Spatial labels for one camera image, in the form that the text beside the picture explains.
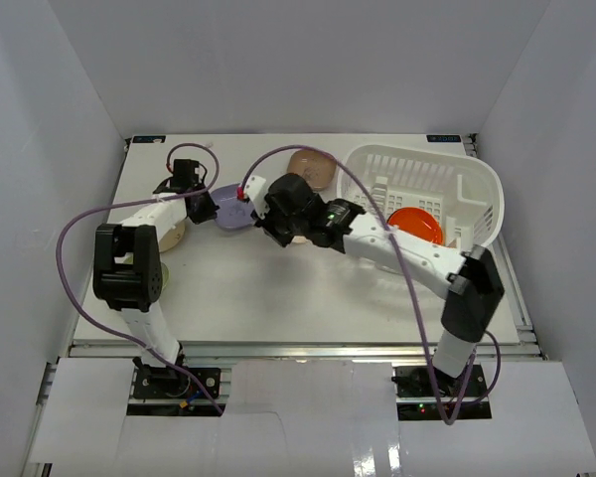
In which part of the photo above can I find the purple square plate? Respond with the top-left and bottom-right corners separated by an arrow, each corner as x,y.
211,184 -> 254,231

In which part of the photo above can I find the white plastic dish bin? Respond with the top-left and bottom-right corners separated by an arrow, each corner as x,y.
345,144 -> 505,250

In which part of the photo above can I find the orange round plate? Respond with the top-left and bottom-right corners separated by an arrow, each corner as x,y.
387,207 -> 444,245

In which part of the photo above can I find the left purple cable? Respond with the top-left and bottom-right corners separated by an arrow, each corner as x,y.
55,142 -> 224,416

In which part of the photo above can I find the green plate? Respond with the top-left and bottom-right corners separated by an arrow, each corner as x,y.
160,262 -> 170,290

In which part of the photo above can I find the blue label corner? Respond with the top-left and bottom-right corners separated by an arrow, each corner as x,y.
131,135 -> 166,144
426,134 -> 462,143

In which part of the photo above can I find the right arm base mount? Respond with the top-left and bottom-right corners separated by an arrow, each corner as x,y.
391,364 -> 492,422

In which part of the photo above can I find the brown square panda plate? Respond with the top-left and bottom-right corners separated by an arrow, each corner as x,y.
287,149 -> 337,191

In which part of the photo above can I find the blue label left corner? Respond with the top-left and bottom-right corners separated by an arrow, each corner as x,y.
131,135 -> 166,144

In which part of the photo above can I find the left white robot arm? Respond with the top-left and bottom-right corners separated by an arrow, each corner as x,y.
92,159 -> 219,397

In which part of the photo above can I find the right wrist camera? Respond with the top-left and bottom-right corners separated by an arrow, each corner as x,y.
237,175 -> 269,220

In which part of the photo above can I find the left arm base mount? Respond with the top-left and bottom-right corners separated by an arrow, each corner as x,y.
131,357 -> 222,410

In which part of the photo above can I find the beige round patterned plate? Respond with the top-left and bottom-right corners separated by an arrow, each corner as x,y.
159,222 -> 186,253

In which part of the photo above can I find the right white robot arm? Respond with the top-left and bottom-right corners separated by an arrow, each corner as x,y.
243,173 -> 505,397

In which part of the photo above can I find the blue label right corner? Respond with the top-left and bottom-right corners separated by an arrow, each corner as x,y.
426,134 -> 462,143

